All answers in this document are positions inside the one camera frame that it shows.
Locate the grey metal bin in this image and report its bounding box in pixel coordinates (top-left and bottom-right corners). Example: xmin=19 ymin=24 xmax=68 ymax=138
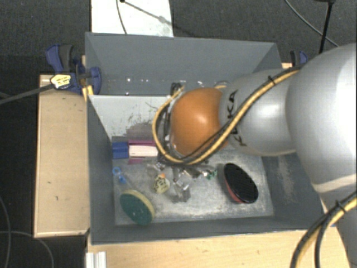
xmin=84 ymin=31 xmax=326 ymax=245

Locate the cream toy with orange tip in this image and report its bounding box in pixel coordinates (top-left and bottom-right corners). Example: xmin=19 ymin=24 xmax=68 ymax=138
xmin=152 ymin=173 xmax=170 ymax=194

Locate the blue plastic ring piece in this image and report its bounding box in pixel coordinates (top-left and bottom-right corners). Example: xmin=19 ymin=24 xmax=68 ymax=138
xmin=112 ymin=165 xmax=128 ymax=185

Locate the purple and pink box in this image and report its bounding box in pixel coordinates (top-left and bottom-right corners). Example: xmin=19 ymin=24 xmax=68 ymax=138
xmin=127 ymin=138 xmax=159 ymax=165

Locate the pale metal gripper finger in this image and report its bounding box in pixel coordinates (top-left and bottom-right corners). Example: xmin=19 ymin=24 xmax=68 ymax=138
xmin=171 ymin=177 xmax=183 ymax=204
xmin=181 ymin=183 xmax=192 ymax=202

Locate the pale wood board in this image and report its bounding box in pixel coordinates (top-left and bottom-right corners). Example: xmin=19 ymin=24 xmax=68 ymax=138
xmin=33 ymin=74 xmax=91 ymax=238

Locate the green and yellow round sponge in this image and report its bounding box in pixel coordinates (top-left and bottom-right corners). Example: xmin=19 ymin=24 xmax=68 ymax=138
xmin=119 ymin=189 xmax=156 ymax=226

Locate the black and red oval brush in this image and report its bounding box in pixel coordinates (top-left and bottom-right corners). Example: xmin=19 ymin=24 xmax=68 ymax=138
xmin=222 ymin=162 xmax=259 ymax=205

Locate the blue block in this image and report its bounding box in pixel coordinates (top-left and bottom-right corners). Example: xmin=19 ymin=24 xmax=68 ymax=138
xmin=112 ymin=140 xmax=131 ymax=160

